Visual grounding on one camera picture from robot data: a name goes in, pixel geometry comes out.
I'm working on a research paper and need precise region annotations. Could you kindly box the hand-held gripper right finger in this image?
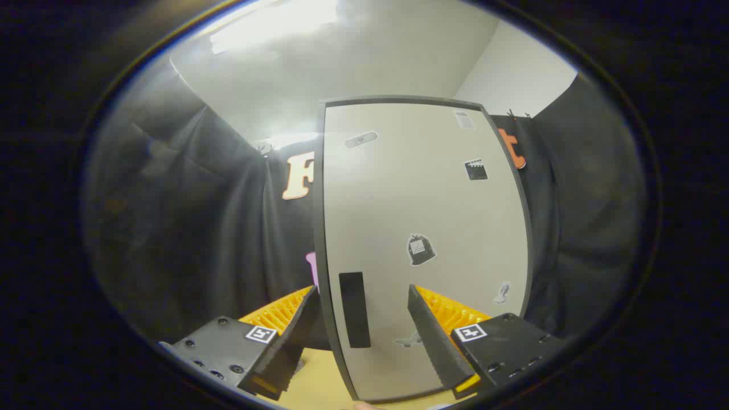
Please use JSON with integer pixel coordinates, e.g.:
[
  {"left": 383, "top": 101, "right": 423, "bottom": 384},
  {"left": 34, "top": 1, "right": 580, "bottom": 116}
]
[{"left": 407, "top": 284, "right": 567, "bottom": 399}]

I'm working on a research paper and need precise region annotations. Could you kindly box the black backdrop cloth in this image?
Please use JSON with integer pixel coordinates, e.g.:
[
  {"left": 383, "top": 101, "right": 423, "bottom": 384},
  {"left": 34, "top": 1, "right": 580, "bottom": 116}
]
[{"left": 85, "top": 57, "right": 647, "bottom": 354}]

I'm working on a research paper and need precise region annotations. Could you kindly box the white shoe cabinet door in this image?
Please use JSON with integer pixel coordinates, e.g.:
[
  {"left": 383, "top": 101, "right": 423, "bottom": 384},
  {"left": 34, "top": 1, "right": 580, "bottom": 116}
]
[{"left": 322, "top": 101, "right": 530, "bottom": 399}]

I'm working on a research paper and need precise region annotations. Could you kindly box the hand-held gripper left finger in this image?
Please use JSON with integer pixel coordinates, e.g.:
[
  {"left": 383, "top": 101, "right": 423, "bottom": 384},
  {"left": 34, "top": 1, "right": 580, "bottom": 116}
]
[{"left": 159, "top": 285, "right": 321, "bottom": 401}]

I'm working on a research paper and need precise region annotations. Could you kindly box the grey shoe cabinet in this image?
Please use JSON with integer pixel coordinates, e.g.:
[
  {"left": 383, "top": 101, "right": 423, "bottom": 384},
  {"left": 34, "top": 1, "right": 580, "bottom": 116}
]
[{"left": 312, "top": 96, "right": 534, "bottom": 402}]

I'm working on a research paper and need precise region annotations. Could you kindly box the black door handle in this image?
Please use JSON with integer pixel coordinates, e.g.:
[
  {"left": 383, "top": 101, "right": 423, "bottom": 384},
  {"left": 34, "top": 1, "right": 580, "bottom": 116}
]
[{"left": 339, "top": 272, "right": 371, "bottom": 349}]

